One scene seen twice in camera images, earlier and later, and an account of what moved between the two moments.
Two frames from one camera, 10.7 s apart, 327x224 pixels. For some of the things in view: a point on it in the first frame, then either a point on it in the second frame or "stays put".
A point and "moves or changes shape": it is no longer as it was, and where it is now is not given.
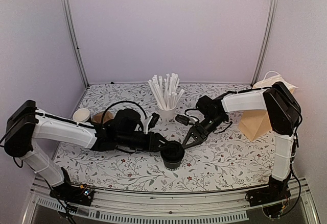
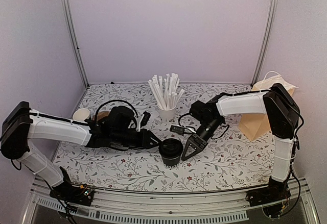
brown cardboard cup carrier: [98, 117] stays put
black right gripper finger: [194, 130] → [193, 145]
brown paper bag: [256, 123] stays put
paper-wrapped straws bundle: [166, 92] stays put
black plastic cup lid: [172, 151] moves or changes shape
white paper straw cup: [167, 116] stays put
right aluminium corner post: [273, 9] stays put
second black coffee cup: [81, 115] stays put
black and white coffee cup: [172, 166] moves or changes shape
